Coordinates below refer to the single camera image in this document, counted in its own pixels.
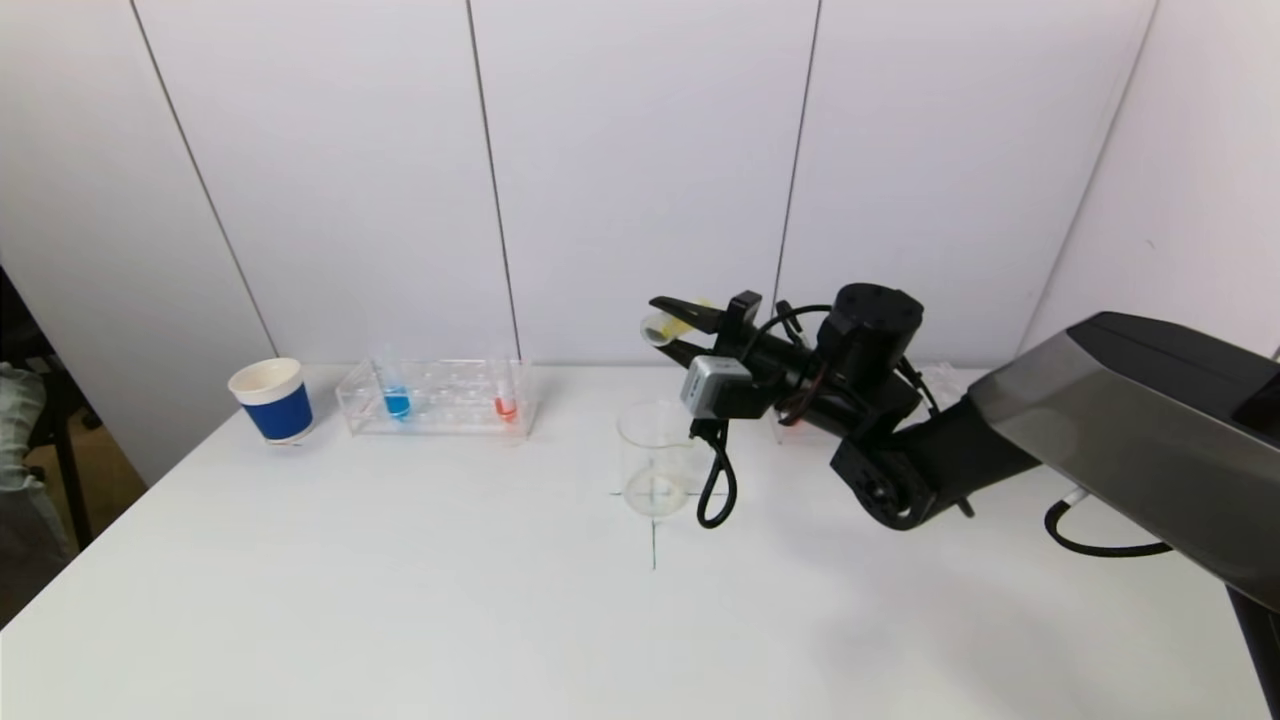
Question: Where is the blue white paper cup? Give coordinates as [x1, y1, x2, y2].
[228, 358, 317, 446]

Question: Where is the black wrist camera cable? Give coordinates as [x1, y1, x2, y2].
[695, 418, 741, 530]

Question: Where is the yellow pigment test tube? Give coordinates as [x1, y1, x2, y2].
[640, 300, 716, 348]

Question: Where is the red pigment test tube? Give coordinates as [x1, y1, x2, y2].
[492, 358, 520, 424]

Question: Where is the person in grey clothing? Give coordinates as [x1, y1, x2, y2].
[0, 362, 76, 601]

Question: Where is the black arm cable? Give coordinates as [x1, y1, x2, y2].
[1043, 488, 1173, 559]

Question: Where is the blue pigment test tube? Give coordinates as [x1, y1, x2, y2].
[376, 352, 413, 423]

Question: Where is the clear glass beaker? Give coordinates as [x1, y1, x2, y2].
[616, 399, 697, 519]

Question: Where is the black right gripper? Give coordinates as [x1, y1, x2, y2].
[648, 290, 820, 388]

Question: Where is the clear acrylic test tube rack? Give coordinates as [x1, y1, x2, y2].
[770, 362, 981, 446]
[336, 360, 539, 439]

